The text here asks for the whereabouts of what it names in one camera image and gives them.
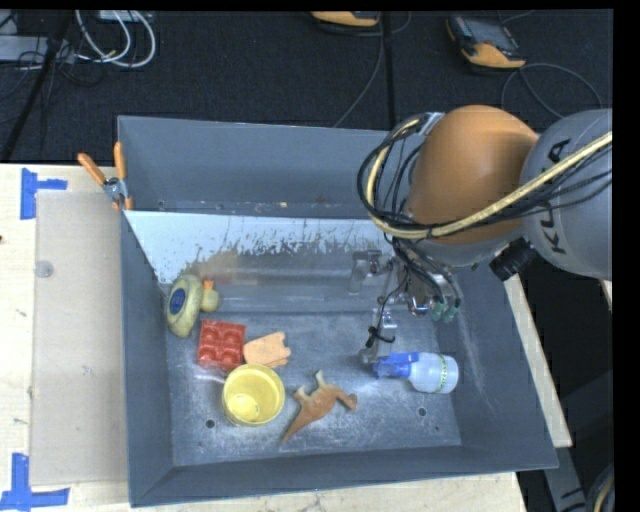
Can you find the grey metal bin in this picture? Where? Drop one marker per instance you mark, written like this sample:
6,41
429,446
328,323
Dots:
320,450

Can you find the black cylinder on white bracket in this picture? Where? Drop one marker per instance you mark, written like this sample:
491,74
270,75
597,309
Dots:
512,261

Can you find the yellow rubber duck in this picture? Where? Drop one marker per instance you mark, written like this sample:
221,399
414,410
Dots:
211,300

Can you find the pale wood flat board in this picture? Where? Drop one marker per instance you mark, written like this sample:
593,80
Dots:
75,340

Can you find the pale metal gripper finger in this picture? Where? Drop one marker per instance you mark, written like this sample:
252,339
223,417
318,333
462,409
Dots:
367,262
384,327

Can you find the red toy brick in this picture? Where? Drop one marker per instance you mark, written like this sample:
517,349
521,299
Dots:
220,345

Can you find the yellow plastic cup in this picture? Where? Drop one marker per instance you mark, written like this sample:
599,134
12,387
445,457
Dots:
252,395

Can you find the orange sponge piece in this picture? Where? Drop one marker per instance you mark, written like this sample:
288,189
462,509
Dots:
265,350

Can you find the brown toy dinosaur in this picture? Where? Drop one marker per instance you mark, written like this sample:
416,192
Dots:
320,402

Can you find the white spray bottle blue head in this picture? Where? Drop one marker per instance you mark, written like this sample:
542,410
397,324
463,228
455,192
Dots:
430,372

